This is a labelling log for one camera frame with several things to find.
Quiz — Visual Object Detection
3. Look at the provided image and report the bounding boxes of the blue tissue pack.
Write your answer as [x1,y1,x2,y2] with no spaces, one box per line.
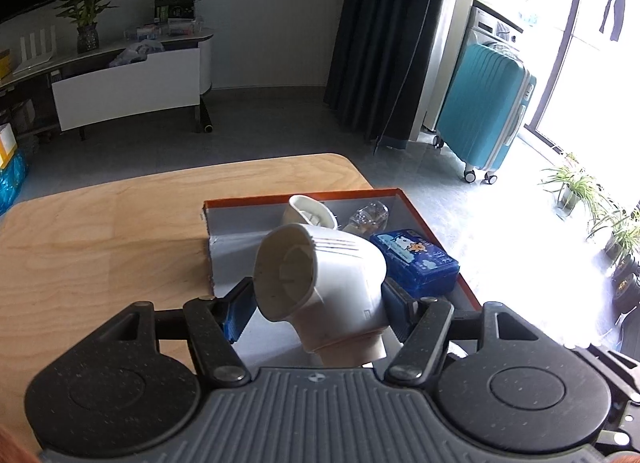
[369,229,460,298]

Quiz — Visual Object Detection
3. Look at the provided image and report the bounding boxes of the clear liquid refill bottle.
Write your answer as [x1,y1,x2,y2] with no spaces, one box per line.
[342,201,390,239]

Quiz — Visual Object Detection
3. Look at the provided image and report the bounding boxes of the person's left hand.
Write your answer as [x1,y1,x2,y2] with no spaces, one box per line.
[0,427,40,463]

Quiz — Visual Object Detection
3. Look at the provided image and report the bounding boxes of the orange cardboard box tray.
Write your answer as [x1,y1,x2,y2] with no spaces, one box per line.
[200,186,484,369]

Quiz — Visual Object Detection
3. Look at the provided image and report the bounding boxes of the potted spider plants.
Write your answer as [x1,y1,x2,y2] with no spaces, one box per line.
[541,153,639,316]

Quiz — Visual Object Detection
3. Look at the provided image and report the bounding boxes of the teal suitcase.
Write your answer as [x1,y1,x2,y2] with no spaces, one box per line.
[433,44,537,184]

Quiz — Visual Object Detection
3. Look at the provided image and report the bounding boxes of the blue plastic bag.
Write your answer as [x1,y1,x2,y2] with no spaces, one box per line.
[0,150,28,215]

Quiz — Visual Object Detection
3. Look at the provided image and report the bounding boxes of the TV console cabinet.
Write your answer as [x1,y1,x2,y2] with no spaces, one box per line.
[1,28,214,132]

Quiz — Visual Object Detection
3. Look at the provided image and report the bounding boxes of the white yellow cardboard box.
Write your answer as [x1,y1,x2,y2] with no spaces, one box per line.
[0,123,17,169]

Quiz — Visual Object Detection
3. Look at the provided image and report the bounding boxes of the dark blue curtain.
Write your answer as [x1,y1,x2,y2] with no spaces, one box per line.
[324,0,444,149]

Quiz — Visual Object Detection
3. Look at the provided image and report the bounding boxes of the white wifi router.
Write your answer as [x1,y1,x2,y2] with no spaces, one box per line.
[13,25,58,75]

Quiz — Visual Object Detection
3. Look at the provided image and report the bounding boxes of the dark picture box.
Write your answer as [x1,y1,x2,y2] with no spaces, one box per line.
[154,0,195,24]

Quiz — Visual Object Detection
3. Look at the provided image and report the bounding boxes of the yellow tin box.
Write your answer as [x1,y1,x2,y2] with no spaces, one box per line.
[0,49,12,79]

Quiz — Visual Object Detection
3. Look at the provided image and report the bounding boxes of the potted bamboo plant on console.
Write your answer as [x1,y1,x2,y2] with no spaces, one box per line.
[56,0,115,53]

